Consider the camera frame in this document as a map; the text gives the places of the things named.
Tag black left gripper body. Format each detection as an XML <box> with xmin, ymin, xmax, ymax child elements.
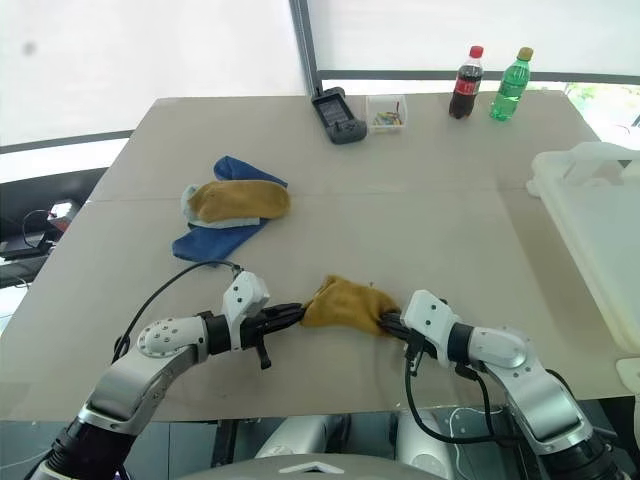
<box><xmin>234</xmin><ymin>303</ymin><xmax>282</xmax><ymax>372</ymax></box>

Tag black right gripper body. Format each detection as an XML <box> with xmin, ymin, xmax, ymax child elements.
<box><xmin>386</xmin><ymin>315</ymin><xmax>438</xmax><ymax>374</ymax></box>

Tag mustard yellow sock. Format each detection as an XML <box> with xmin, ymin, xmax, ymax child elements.
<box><xmin>299</xmin><ymin>274</ymin><xmax>403</xmax><ymax>337</ymax></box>
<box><xmin>187</xmin><ymin>179</ymin><xmax>293</xmax><ymax>225</ymax></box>

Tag white plastic basket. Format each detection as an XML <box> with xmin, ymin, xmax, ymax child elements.
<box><xmin>525</xmin><ymin>141</ymin><xmax>640</xmax><ymax>353</ymax></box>

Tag grey rounded shape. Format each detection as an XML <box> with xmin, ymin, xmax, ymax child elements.
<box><xmin>397</xmin><ymin>407</ymin><xmax>454</xmax><ymax>474</ymax></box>

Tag grey shell with white chevron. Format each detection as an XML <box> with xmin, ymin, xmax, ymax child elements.
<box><xmin>179</xmin><ymin>452</ymin><xmax>451</xmax><ymax>480</ymax></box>

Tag black handheld device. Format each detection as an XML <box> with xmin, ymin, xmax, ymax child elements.
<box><xmin>310</xmin><ymin>86</ymin><xmax>369</xmax><ymax>146</ymax></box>

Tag small colourful items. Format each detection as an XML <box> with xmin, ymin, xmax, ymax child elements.
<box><xmin>370</xmin><ymin>111</ymin><xmax>404</xmax><ymax>132</ymax></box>

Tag clear plastic box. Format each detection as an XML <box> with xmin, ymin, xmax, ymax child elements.
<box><xmin>364</xmin><ymin>93</ymin><xmax>408</xmax><ymax>135</ymax></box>

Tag white plastic piece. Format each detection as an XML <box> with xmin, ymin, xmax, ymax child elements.
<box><xmin>615</xmin><ymin>356</ymin><xmax>640</xmax><ymax>397</ymax></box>

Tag cola bottle red cap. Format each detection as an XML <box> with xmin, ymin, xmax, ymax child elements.
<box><xmin>448</xmin><ymin>44</ymin><xmax>486</xmax><ymax>121</ymax></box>

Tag green bottle gold cap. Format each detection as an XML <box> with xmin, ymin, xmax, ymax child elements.
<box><xmin>488</xmin><ymin>46</ymin><xmax>535</xmax><ymax>121</ymax></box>

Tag black side furniture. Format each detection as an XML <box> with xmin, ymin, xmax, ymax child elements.
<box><xmin>0</xmin><ymin>167</ymin><xmax>109</xmax><ymax>290</ymax></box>

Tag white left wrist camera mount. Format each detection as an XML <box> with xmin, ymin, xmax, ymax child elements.
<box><xmin>221</xmin><ymin>271</ymin><xmax>272</xmax><ymax>327</ymax></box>

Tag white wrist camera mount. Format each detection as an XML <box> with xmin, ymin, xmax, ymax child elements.
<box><xmin>402</xmin><ymin>289</ymin><xmax>462</xmax><ymax>365</ymax></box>
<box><xmin>221</xmin><ymin>271</ymin><xmax>272</xmax><ymax>327</ymax></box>

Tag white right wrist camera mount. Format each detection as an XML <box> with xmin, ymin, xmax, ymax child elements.
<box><xmin>402</xmin><ymin>289</ymin><xmax>462</xmax><ymax>365</ymax></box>

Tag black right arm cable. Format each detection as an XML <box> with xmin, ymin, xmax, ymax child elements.
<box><xmin>403</xmin><ymin>344</ymin><xmax>576</xmax><ymax>446</ymax></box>

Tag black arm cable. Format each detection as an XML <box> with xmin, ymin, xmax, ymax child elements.
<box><xmin>403</xmin><ymin>344</ymin><xmax>576</xmax><ymax>446</ymax></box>
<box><xmin>110</xmin><ymin>260</ymin><xmax>245</xmax><ymax>365</ymax></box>

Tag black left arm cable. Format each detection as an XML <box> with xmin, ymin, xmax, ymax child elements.
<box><xmin>110</xmin><ymin>260</ymin><xmax>245</xmax><ymax>365</ymax></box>

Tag thin white cable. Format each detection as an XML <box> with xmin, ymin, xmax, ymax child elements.
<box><xmin>447</xmin><ymin>405</ymin><xmax>489</xmax><ymax>444</ymax></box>

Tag thin black cable loop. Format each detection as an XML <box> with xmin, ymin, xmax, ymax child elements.
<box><xmin>21</xmin><ymin>209</ymin><xmax>59</xmax><ymax>250</ymax></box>

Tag grey window frame post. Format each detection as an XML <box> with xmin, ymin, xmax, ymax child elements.
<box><xmin>288</xmin><ymin>0</ymin><xmax>325</xmax><ymax>99</ymax></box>

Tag dark window frame bar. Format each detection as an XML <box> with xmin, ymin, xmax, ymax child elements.
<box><xmin>0</xmin><ymin>128</ymin><xmax>135</xmax><ymax>155</ymax></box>
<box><xmin>319</xmin><ymin>68</ymin><xmax>640</xmax><ymax>85</ymax></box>

